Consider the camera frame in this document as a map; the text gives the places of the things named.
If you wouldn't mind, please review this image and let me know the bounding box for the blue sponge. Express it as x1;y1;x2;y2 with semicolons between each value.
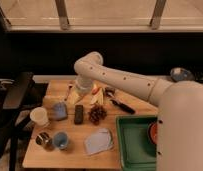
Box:
52;102;68;121

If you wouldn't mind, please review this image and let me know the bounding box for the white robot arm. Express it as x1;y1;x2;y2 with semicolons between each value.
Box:
74;52;203;171

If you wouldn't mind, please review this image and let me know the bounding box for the white plastic cup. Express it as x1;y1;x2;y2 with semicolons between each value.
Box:
30;107;49;126

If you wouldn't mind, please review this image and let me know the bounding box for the blue cup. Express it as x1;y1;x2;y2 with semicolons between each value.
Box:
52;132;69;150

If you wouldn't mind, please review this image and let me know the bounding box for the black remote control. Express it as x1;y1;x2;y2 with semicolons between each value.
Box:
74;105;84;124

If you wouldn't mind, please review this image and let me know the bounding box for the bunch of dark grapes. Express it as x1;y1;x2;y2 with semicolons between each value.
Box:
88;105;107;125

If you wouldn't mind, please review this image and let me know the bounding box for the small dark metal object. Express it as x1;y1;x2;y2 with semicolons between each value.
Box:
105;87;115;94

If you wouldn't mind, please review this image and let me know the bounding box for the light blue cloth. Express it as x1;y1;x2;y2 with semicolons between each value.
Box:
84;128;114;155

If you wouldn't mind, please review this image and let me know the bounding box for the metal can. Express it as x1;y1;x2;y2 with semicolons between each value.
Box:
35;132;52;150

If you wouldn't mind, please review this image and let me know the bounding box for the black chair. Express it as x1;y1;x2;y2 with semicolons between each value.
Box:
0;72;34;171

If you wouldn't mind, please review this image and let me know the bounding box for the green plastic tray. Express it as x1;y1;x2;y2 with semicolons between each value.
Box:
116;115;157;171

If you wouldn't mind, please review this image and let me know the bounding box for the orange bowl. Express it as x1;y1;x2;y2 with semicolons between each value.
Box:
148;122;157;144

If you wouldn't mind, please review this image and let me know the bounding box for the black handled peeler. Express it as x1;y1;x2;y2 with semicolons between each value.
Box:
108;94;135;114

